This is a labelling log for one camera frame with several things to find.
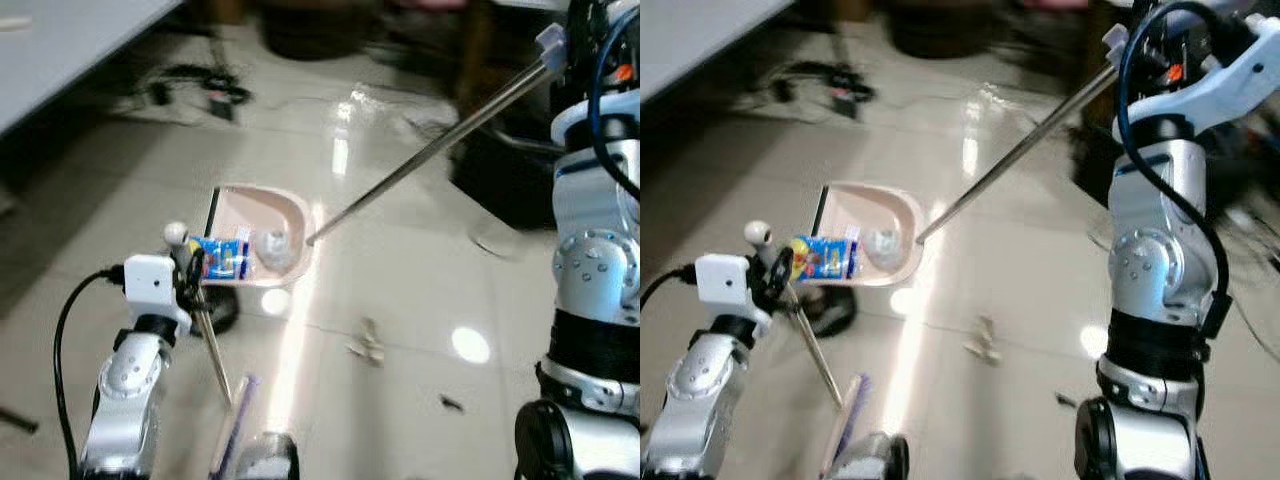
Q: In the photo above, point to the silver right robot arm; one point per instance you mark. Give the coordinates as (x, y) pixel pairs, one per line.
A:
(1150, 260)
(590, 270)

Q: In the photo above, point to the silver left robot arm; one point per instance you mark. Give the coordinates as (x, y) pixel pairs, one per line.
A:
(695, 400)
(125, 400)

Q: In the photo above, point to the black round floor object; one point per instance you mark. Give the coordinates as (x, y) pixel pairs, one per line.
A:
(830, 312)
(222, 312)

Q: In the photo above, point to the blue snack packet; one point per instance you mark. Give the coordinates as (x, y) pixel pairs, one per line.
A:
(222, 258)
(828, 256)

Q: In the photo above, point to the crumpled clear plastic bottle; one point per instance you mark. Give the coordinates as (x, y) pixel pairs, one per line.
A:
(275, 250)
(885, 247)

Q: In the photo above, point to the white table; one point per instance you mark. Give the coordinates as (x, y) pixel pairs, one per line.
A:
(60, 50)
(700, 35)

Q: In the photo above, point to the black box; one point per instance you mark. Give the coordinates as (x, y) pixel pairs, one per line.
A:
(1092, 160)
(510, 175)

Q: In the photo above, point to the tan paper scrap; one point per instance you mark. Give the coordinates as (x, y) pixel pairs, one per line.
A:
(985, 340)
(368, 343)

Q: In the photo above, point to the dark round basket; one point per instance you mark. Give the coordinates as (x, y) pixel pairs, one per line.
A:
(315, 30)
(940, 28)

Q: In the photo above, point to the small dark scrap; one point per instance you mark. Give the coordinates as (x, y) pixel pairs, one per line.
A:
(452, 403)
(1067, 400)

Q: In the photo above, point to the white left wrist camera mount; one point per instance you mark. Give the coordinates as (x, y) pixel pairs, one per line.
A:
(150, 285)
(722, 283)

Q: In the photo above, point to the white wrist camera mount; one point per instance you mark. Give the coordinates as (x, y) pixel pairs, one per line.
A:
(585, 110)
(150, 285)
(722, 283)
(1235, 75)

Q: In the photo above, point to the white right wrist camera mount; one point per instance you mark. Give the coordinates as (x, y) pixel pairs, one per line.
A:
(1235, 75)
(585, 110)

